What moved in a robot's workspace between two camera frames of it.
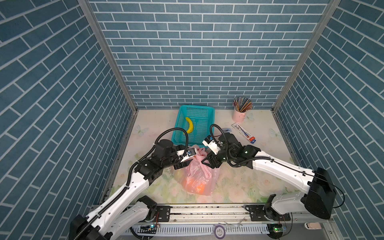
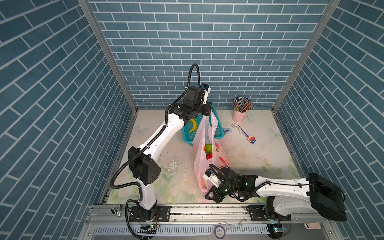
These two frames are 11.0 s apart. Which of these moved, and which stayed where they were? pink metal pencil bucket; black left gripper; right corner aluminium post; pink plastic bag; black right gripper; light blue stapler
Moved: black left gripper; pink plastic bag; black right gripper
Stayed: right corner aluminium post; light blue stapler; pink metal pencil bucket
